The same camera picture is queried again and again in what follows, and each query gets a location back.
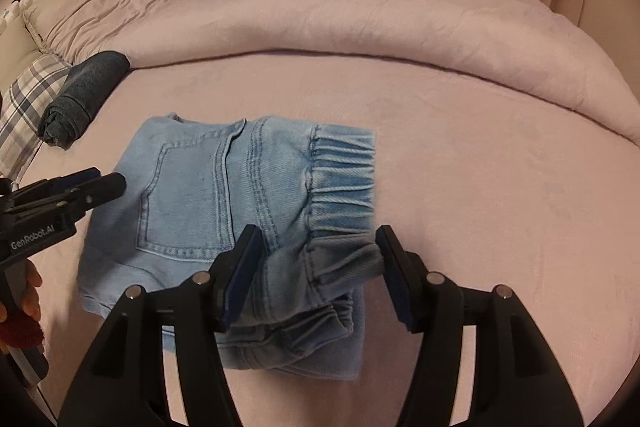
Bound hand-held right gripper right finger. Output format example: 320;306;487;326
375;224;586;427

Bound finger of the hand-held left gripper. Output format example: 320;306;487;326
0;167;102;208
10;172;127;219

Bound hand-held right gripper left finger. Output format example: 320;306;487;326
57;223;263;427

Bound light blue denim pants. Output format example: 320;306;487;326
77;112;386;382

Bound person's left hand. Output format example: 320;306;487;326
20;263;44;323

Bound dark grey folded garment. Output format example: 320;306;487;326
37;51;132;151

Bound large plaid pillow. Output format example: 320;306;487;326
0;52;76;188

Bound dark red fuzzy cuff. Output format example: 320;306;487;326
0;311;45;351

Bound pink bed sheet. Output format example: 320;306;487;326
15;52;640;427

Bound beige pillow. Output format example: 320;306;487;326
0;7;41;80

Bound pink duvet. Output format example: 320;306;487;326
22;0;638;148

